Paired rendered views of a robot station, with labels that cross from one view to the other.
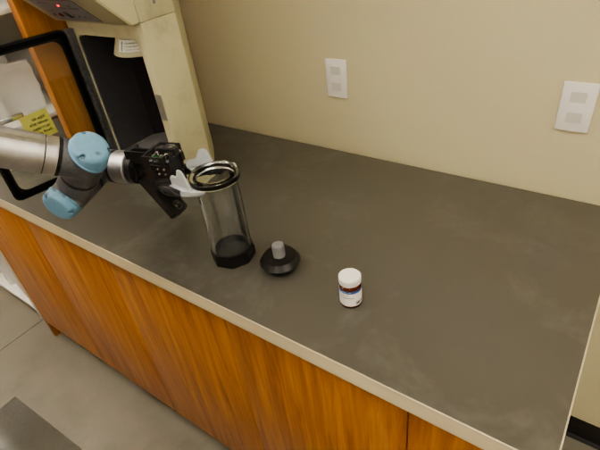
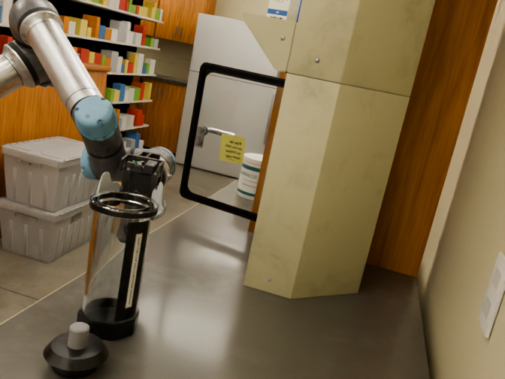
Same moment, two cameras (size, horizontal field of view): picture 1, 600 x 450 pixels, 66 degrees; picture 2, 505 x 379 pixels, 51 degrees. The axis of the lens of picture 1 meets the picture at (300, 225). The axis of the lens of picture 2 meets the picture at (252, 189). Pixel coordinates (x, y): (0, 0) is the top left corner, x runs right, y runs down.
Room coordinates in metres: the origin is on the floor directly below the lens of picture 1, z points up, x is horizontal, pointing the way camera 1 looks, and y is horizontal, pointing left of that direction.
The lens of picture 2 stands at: (0.67, -0.65, 1.43)
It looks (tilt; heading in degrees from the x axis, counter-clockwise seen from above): 14 degrees down; 63
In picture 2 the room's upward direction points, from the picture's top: 11 degrees clockwise
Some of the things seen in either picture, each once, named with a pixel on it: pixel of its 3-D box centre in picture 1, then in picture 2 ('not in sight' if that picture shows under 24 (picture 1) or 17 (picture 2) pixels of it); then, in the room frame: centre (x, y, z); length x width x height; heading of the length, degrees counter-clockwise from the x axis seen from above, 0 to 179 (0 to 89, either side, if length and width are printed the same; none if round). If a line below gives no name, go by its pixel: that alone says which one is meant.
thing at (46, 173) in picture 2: not in sight; (58, 172); (1.05, 2.77, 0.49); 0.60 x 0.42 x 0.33; 51
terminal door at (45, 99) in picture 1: (39, 117); (236, 143); (1.27, 0.68, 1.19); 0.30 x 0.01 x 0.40; 130
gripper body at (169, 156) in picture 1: (155, 166); (143, 179); (0.93, 0.30, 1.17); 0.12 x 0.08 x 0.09; 66
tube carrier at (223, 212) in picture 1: (224, 214); (116, 261); (0.87, 0.16, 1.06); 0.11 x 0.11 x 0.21
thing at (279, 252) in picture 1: (279, 255); (77, 346); (0.80, 0.05, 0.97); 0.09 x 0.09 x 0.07
